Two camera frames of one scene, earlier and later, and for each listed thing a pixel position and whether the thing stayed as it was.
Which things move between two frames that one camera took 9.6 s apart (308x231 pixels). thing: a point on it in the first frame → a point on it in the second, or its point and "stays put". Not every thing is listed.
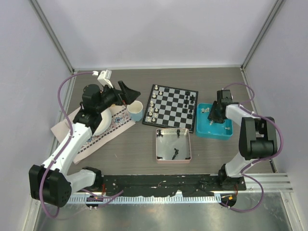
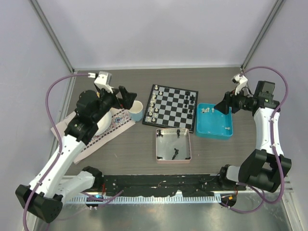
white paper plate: [106, 116] stays put
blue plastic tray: [207, 129] stays put
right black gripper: [212, 116] → [224, 106]
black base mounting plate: [193, 186] stays put
